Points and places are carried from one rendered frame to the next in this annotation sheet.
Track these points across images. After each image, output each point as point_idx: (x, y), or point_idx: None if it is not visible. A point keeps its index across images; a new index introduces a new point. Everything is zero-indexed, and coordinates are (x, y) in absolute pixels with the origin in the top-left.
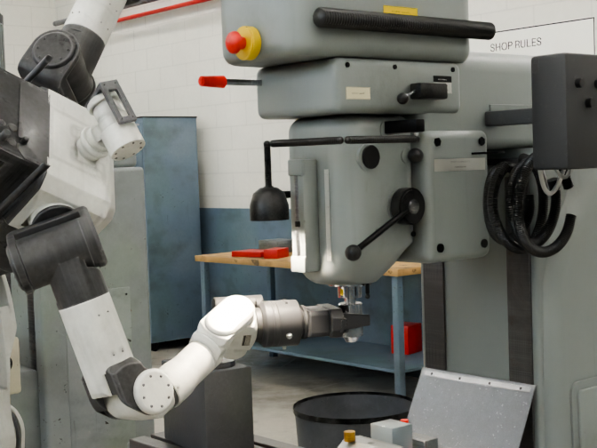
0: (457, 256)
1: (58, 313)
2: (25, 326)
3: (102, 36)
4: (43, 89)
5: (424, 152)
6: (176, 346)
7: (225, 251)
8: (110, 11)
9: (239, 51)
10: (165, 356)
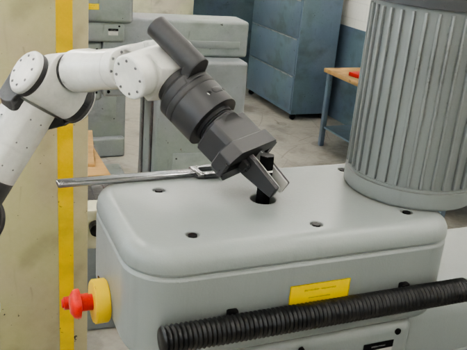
0: None
1: (166, 167)
2: (146, 167)
3: (3, 180)
4: None
5: None
6: (307, 117)
7: (351, 59)
8: (17, 149)
9: None
10: (297, 126)
